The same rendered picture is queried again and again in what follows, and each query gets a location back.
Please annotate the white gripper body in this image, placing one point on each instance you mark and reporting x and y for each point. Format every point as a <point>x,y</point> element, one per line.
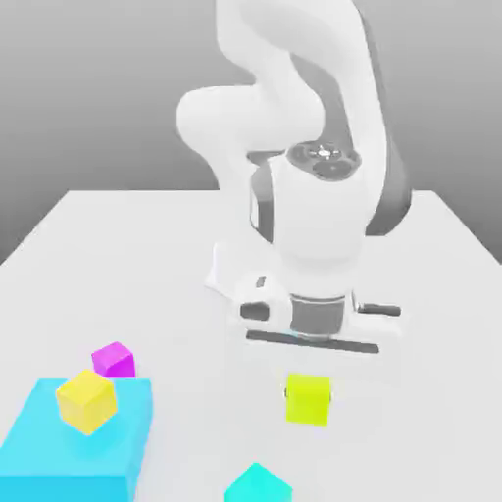
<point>313,355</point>

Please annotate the small lime cube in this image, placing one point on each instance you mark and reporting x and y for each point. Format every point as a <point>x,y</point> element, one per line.
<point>308,400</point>

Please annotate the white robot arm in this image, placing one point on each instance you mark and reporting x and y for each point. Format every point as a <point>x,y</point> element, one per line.
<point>313,219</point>

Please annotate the small turquoise cube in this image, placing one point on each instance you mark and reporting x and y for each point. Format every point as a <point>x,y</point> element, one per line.
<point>257,486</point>

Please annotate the small magenta cube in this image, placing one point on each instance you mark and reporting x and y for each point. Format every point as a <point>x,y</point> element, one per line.
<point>115,362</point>

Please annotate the small yellow cube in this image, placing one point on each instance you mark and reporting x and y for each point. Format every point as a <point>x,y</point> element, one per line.
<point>87,402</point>

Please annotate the large cyan box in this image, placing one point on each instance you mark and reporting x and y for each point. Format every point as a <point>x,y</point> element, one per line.
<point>66,451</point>

